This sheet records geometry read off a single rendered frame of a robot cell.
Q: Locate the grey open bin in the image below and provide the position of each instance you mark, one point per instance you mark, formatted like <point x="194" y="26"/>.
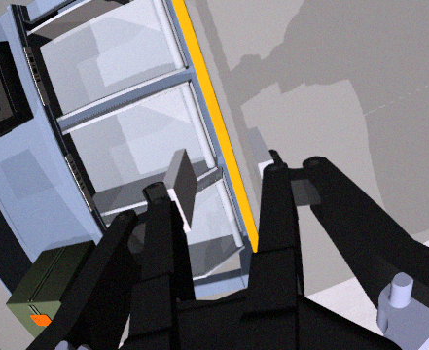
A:
<point x="121" y="155"/>
<point x="103" y="48"/>
<point x="215" y="236"/>

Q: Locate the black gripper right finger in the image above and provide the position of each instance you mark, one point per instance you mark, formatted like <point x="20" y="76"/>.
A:
<point x="391" y="267"/>

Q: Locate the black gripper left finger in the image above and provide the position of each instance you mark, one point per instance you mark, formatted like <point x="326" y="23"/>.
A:
<point x="94" y="313"/>

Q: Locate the yellow rail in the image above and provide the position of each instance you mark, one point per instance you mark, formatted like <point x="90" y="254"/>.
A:
<point x="216" y="116"/>

